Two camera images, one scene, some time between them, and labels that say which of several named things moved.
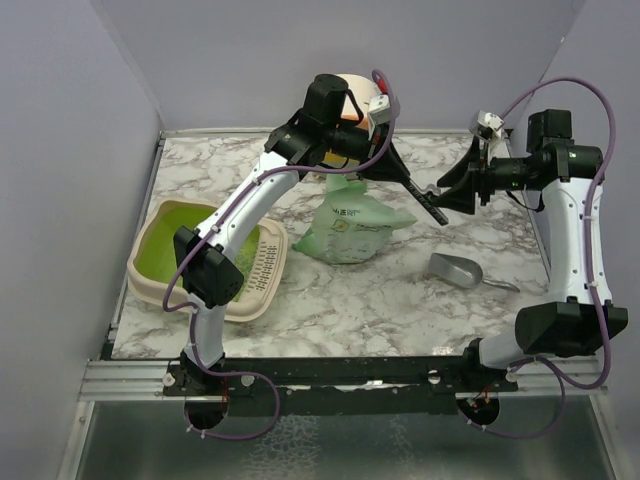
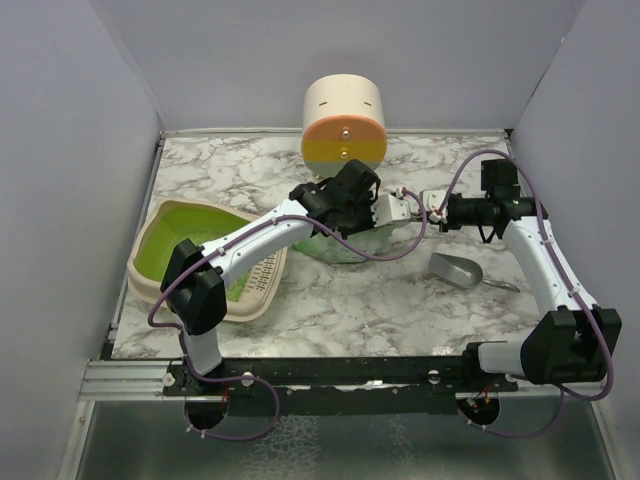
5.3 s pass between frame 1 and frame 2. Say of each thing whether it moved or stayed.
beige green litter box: stayed
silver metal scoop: stayed
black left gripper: moved
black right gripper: moved
